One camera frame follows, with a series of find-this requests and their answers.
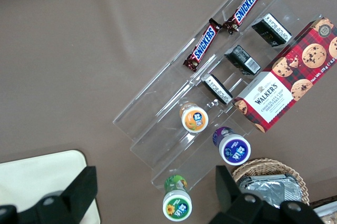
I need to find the Snickers bar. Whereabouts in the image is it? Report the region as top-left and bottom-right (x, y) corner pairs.
(222, 0), (265, 35)
(183, 18), (221, 73)

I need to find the green yogurt cup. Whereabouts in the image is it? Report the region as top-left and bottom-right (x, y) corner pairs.
(162, 174), (193, 221)

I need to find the purple yogurt cup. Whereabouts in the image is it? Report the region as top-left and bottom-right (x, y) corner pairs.
(212, 126), (251, 166)

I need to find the orange yogurt cup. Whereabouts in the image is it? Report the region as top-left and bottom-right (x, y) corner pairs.
(180, 102), (210, 133)

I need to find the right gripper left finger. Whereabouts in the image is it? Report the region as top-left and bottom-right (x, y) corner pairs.
(0, 165), (98, 224)

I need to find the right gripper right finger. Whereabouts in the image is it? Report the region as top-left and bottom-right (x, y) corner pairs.
(209, 165), (325, 224)

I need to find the oval tan wicker basket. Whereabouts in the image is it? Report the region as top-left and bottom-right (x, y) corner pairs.
(231, 158), (311, 206)

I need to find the aluminium foil tray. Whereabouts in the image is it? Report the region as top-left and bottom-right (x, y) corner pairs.
(235, 173), (308, 210)

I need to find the small black box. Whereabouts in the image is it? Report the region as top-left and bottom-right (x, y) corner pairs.
(251, 13), (292, 48)
(223, 44), (261, 76)
(201, 73), (234, 106)

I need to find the red Walkers shortbread box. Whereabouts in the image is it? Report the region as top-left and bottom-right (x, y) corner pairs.
(232, 17), (337, 134)

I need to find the cream plastic tray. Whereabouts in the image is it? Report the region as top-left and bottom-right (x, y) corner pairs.
(0, 150), (102, 224)

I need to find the white plastic bin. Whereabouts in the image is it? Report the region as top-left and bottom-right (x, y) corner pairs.
(309, 196), (337, 224)

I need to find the clear acrylic stepped stand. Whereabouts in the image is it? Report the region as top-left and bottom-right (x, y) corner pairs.
(112, 0), (327, 190)

